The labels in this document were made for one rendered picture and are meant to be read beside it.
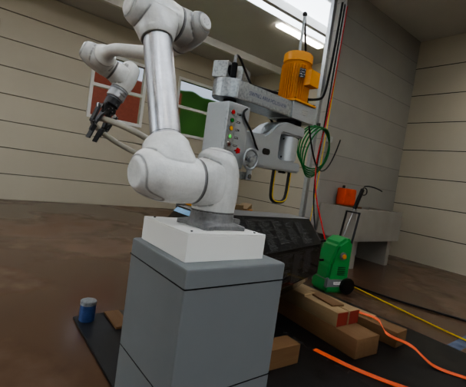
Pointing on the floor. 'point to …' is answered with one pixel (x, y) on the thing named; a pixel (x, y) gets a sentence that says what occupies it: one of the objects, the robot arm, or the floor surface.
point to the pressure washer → (335, 262)
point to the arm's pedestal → (197, 321)
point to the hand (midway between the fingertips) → (94, 133)
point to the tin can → (87, 309)
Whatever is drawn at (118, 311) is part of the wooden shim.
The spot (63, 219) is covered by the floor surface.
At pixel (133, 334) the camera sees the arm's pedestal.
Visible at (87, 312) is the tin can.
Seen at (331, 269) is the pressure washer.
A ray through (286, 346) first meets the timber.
